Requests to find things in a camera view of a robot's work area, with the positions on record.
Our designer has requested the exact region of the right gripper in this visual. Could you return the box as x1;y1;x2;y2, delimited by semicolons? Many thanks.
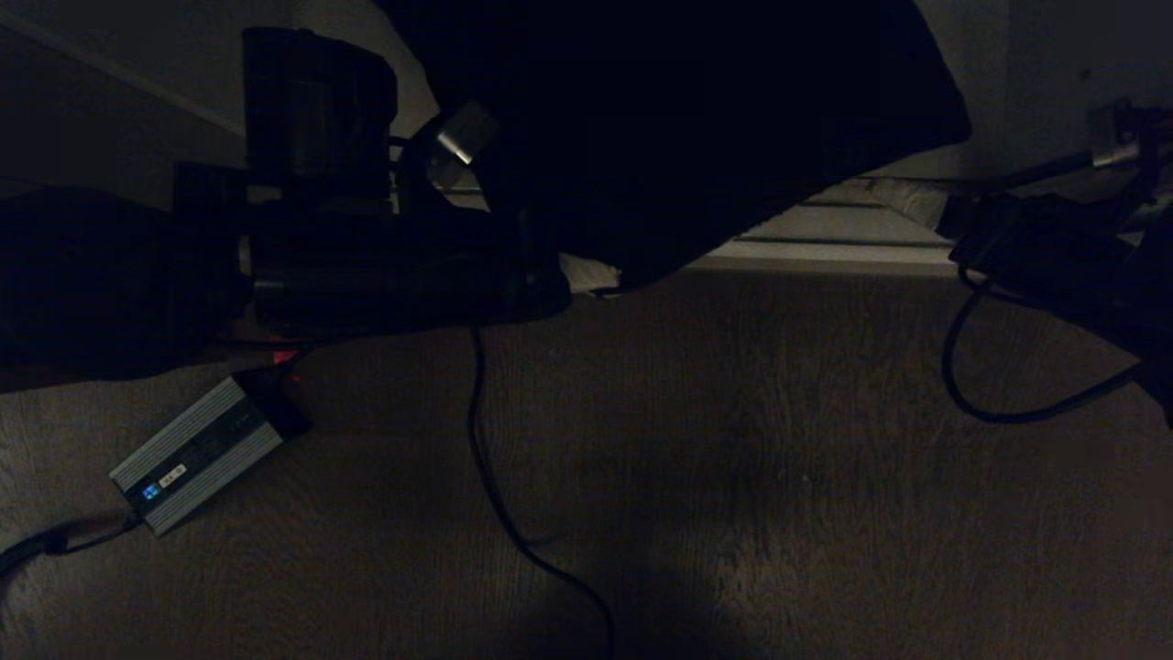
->
869;178;1139;311

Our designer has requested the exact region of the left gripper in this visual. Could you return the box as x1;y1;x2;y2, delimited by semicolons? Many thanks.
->
396;203;624;335

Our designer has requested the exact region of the large black cloth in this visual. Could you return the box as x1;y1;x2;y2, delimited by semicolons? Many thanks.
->
371;0;974;296

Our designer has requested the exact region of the silver ribbed power adapter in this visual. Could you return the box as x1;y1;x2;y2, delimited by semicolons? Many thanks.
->
108;370;314;538

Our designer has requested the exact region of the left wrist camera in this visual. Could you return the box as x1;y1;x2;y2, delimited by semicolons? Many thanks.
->
400;99;501;214

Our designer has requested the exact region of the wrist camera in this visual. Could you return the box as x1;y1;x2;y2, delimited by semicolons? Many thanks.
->
1087;97;1173;189
400;99;501;214

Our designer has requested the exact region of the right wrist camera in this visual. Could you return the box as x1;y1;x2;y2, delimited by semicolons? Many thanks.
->
1087;97;1173;189

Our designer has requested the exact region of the black adapter cable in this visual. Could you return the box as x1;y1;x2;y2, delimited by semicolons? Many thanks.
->
0;515;144;580

